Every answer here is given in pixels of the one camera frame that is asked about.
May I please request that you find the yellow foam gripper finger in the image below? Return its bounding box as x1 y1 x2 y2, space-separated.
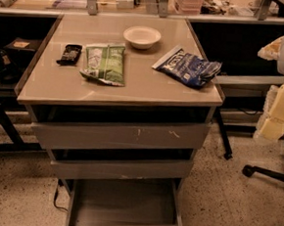
253 84 284 141

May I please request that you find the blue chip bag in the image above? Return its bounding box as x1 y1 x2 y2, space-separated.
152 45 222 89

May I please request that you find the top grey drawer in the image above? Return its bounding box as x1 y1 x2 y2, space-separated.
31 122 210 150

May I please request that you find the middle grey drawer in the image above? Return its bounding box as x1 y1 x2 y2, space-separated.
51 159 192 180

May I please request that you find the grey drawer cabinet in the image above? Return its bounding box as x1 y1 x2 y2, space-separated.
17 13 222 226

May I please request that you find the green chip bag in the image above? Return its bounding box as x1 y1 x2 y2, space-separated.
79 43 125 87

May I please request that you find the bottom open grey drawer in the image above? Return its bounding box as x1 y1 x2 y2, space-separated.
65 170 190 226

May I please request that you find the black office chair base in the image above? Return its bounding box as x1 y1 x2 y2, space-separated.
243 164 284 182

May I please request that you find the pink plastic bin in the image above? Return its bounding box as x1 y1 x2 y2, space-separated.
173 0 203 16

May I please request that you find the black snack bar packet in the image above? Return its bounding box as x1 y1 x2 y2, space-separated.
57 44 82 66

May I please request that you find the black box under desk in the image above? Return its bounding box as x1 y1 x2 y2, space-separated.
4 37 41 67

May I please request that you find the black floor cable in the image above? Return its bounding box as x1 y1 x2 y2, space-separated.
52 178 71 213

